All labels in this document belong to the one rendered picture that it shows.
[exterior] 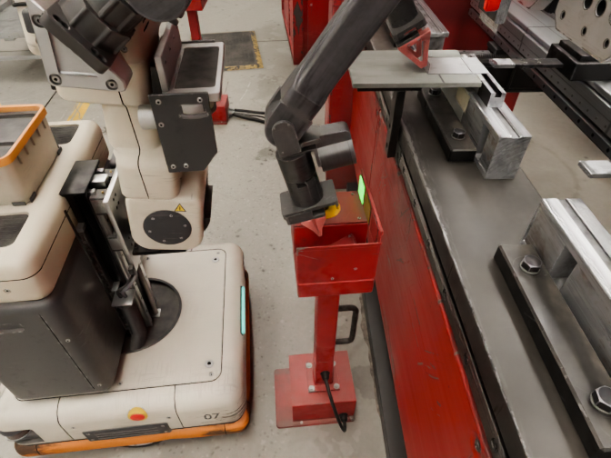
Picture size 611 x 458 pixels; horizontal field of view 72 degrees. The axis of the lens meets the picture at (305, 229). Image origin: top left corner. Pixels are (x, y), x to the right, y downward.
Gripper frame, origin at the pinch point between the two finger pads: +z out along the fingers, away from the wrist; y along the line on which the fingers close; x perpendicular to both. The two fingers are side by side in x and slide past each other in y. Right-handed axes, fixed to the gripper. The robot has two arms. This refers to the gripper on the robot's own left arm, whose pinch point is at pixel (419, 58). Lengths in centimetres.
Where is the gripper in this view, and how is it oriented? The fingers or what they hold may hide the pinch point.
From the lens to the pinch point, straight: 99.8
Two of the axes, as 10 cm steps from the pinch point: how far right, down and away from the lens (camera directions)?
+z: 5.0, 6.3, 5.9
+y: -0.2, -6.7, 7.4
